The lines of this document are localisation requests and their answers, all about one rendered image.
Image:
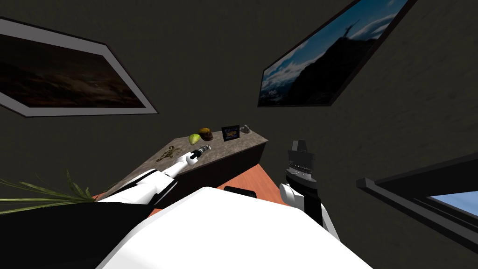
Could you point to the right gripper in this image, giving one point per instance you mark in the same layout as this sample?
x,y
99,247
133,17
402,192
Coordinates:
x,y
300,162

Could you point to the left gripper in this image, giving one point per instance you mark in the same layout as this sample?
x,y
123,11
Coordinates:
x,y
201,151

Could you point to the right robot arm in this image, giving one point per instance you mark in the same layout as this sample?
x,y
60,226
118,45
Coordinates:
x,y
310,203

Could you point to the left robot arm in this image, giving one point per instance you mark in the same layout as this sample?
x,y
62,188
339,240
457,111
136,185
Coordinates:
x,y
56,235

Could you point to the green apple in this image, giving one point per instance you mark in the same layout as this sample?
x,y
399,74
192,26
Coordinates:
x,y
194,139

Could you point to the brown muffin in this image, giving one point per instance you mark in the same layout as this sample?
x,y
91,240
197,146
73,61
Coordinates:
x,y
205,134

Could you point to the dark table with stone top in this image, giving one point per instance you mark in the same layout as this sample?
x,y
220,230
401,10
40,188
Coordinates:
x,y
227,149

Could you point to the brown scorpion figure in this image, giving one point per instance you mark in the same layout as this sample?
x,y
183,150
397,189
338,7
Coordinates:
x,y
168,153

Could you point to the small grey ornament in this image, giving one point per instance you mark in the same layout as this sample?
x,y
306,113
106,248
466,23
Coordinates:
x,y
245,129

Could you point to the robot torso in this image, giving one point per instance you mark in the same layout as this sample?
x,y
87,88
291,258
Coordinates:
x,y
231,235

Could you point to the dark framed window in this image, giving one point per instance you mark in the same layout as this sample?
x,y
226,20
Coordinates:
x,y
429,198

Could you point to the green leafy plant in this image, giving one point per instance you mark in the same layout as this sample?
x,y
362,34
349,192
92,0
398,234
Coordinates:
x,y
44,196

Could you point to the small dark picture frame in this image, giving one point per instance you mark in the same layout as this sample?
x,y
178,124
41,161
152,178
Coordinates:
x,y
230,133

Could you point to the blue mountain picture, dark frame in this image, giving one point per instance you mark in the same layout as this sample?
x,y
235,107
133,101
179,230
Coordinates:
x,y
321,63

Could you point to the dark picture with white frame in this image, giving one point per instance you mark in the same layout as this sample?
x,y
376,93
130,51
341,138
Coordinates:
x,y
63,80

